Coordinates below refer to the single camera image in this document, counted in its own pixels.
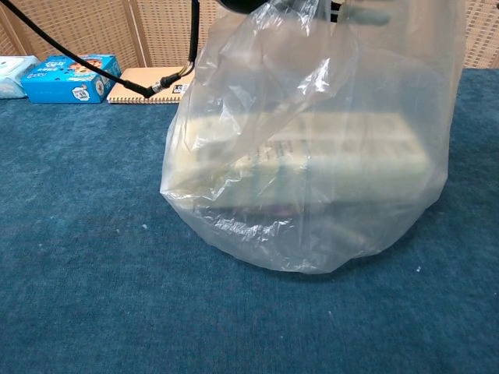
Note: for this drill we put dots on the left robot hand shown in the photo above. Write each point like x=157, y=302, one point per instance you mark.
x=243, y=4

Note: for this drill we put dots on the cream printed package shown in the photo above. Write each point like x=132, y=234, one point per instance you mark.
x=343, y=156

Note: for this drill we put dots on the clear plastic bag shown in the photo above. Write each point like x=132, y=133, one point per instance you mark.
x=312, y=241

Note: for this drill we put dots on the brown spiral notebook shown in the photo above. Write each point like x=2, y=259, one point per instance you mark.
x=132, y=89

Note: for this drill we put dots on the woven wooden folding screen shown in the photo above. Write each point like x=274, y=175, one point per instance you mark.
x=97, y=27

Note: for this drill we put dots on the blue cookie box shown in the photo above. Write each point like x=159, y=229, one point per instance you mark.
x=50, y=87

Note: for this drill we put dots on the white wet wipes pack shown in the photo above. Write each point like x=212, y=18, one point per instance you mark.
x=13, y=78

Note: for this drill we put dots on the teal table cloth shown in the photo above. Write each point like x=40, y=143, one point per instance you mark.
x=97, y=253

